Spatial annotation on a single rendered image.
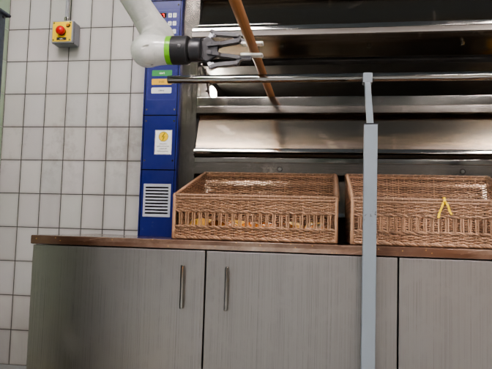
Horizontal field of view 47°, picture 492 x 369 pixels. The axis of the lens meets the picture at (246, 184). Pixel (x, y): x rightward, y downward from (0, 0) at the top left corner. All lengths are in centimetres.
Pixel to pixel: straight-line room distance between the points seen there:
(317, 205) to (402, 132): 67
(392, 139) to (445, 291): 78
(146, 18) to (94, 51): 73
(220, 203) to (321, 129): 68
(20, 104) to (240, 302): 146
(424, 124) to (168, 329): 130
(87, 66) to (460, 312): 183
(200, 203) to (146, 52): 52
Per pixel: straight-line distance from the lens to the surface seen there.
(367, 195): 174
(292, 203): 185
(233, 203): 188
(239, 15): 153
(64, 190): 262
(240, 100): 243
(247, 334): 185
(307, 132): 238
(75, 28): 270
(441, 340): 185
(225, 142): 240
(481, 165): 242
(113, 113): 258
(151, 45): 188
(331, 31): 233
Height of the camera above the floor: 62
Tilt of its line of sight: 4 degrees up
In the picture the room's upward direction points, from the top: 2 degrees clockwise
